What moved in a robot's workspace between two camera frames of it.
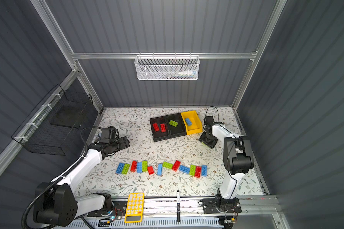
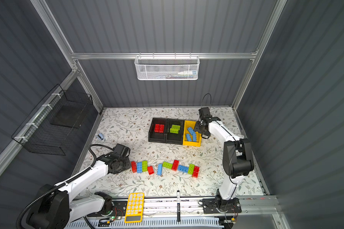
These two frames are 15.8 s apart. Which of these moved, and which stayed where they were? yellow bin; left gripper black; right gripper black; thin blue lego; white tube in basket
Moved: yellow bin; right gripper black; left gripper black
Stayed: thin blue lego; white tube in basket
